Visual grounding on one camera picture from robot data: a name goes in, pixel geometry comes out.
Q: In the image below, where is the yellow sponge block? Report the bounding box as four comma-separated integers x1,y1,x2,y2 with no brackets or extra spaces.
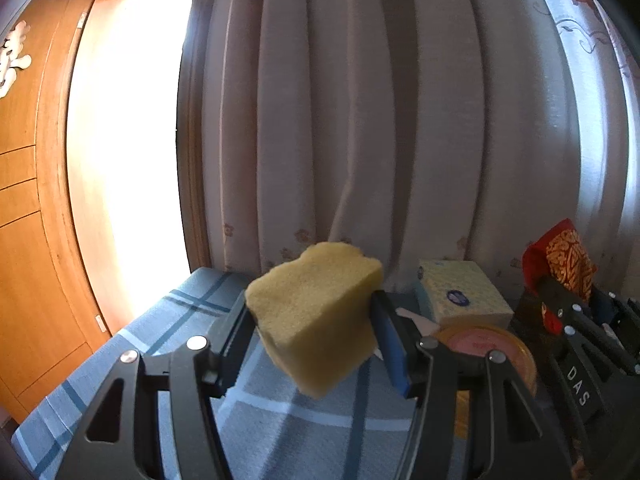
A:
245,242,384,399

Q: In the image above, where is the round gold tin pink lid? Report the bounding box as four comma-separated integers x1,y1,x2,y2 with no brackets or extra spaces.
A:
411,324,537,450

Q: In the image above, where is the orange wooden cabinet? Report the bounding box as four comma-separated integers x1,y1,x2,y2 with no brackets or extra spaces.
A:
0,0,202,426

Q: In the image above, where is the yellow patterned tissue box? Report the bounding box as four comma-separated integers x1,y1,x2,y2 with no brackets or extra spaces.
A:
414,260,513,330

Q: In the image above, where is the beige floral curtain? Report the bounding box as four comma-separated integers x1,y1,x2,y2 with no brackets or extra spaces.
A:
202,0,639,300

